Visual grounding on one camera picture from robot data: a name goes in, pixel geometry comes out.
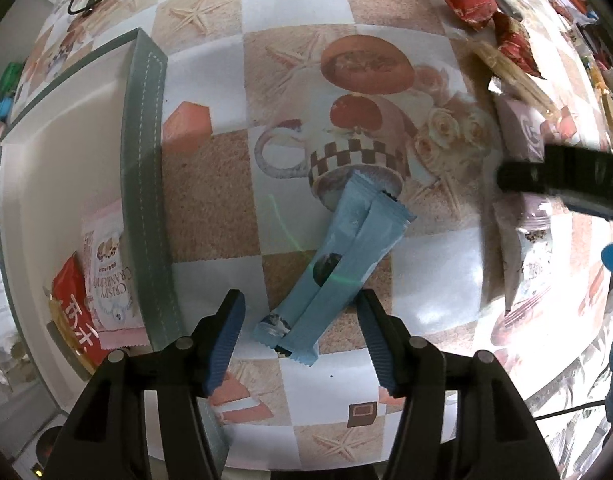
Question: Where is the light blue snack bar packet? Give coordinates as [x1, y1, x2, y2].
[276, 192, 418, 368]
[253, 169, 387, 353]

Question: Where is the thin black cable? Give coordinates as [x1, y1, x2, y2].
[533, 401, 608, 422]

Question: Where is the pink cranberry crisp packet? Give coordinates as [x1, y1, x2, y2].
[80, 199, 150, 351]

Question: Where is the white device with light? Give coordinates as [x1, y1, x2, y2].
[34, 425, 67, 480]

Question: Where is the red packet with white lettering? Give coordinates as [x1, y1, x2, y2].
[49, 252, 112, 376]

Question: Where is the red crinkled snack packet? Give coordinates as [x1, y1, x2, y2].
[493, 12, 544, 81]

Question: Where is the clear packet of biscuit sticks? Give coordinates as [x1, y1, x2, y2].
[469, 40, 559, 116]

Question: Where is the checked printed tablecloth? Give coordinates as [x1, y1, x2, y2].
[16, 0, 613, 471]

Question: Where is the pink swirl logo packet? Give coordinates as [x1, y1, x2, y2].
[493, 94, 549, 163]

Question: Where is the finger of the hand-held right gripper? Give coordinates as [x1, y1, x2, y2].
[496, 145, 613, 221]

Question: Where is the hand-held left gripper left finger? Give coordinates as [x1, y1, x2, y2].
[45, 289, 246, 480]

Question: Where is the pile of assorted snack packets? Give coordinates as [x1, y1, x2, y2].
[551, 0, 613, 151]

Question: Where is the green plastic object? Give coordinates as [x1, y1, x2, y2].
[0, 62, 24, 96]

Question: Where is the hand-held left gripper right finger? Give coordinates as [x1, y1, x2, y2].
[356, 289, 559, 480]

